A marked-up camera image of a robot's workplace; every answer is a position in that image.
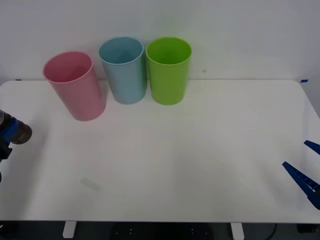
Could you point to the pale blue plastic bin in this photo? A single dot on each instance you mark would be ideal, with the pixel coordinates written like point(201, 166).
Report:
point(126, 82)

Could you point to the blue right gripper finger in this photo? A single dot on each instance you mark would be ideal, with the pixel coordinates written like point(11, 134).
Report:
point(303, 180)
point(313, 146)

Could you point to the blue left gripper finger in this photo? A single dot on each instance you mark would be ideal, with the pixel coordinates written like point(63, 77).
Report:
point(13, 125)
point(5, 150)

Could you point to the pink plastic bin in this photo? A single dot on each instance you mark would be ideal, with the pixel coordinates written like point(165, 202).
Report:
point(80, 100)

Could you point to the dark drink can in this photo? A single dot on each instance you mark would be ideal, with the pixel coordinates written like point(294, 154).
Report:
point(25, 133)

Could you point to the green plastic bin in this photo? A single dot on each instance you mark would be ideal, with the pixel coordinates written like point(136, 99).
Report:
point(168, 82)

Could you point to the white table leg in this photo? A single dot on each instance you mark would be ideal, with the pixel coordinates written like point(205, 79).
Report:
point(69, 229)
point(237, 231)

